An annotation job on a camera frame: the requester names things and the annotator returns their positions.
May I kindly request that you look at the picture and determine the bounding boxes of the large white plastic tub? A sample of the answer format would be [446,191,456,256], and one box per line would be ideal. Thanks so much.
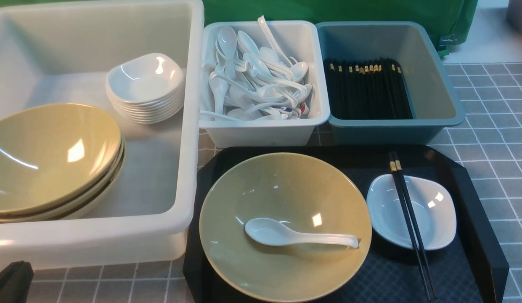
[0,0,204,271]

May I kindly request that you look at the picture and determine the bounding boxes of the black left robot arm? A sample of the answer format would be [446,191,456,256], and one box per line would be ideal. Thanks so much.
[0,260,34,303]

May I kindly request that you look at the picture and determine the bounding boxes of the lower stacked yellow bowls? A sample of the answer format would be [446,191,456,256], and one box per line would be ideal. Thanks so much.
[0,137,126,224]

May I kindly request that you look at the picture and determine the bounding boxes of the stack of white sauce dishes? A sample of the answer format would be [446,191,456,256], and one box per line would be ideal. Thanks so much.
[105,53,186,125]

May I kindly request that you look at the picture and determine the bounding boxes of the pile of white spoons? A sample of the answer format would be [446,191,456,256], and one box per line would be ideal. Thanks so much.
[200,16,313,121]

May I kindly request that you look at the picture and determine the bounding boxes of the white soup spoon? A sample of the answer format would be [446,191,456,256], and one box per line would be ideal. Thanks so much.
[245,218,359,249]

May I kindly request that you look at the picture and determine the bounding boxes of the white spoon bin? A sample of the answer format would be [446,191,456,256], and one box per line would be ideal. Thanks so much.
[197,20,330,148]

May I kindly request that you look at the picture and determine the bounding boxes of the white square sauce dish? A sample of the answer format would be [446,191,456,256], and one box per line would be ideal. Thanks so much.
[366,174,457,251]

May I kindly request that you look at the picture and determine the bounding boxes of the yellow noodle bowl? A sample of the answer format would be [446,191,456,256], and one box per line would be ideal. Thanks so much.
[199,153,372,303]

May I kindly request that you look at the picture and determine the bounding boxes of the pile of black chopsticks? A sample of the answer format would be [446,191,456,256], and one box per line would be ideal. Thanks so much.
[323,58,414,120]

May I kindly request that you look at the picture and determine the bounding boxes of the green fabric bag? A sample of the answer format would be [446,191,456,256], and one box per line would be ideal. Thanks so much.
[203,0,478,58]

